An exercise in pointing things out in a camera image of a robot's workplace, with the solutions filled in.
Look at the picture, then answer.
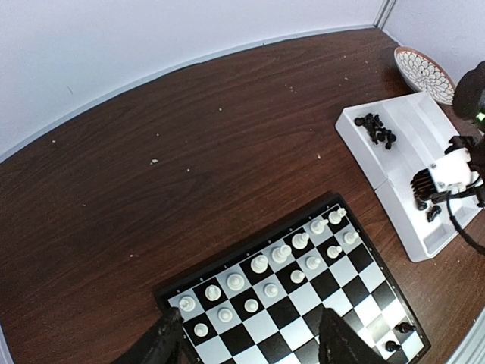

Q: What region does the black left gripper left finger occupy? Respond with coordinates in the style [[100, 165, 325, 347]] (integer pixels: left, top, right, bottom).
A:
[[124, 308, 183, 363]]

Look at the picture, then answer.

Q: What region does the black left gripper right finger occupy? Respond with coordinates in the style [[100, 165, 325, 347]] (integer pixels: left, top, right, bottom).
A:
[[318, 308, 386, 364]]

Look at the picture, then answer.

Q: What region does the black chess pawn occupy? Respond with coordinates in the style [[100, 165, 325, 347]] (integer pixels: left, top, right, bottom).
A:
[[396, 322, 416, 334]]

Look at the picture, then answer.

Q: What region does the black white chess board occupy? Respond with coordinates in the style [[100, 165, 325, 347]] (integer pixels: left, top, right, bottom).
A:
[[155, 193, 431, 363]]

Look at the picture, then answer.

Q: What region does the white plastic compartment tray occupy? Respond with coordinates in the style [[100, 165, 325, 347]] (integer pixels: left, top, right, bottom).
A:
[[336, 92, 480, 262]]

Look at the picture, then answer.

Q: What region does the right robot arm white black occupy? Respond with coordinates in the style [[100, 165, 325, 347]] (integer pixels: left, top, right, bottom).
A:
[[445, 61, 484, 180]]

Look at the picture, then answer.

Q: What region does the white chess pieces row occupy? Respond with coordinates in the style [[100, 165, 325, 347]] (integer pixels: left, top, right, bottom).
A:
[[168, 207, 361, 344]]

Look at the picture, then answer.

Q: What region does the black chess pieces pile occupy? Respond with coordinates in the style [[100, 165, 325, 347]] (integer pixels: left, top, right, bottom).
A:
[[354, 113, 396, 150]]

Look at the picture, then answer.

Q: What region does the patterned ceramic plate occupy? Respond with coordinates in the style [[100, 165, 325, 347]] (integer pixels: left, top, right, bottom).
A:
[[393, 46, 455, 105]]

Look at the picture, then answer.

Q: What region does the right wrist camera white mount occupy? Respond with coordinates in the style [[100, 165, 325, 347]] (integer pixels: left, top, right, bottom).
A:
[[411, 136, 484, 207]]

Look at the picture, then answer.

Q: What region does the right aluminium frame post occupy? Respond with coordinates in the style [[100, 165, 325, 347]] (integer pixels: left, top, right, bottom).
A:
[[373, 0, 396, 29]]

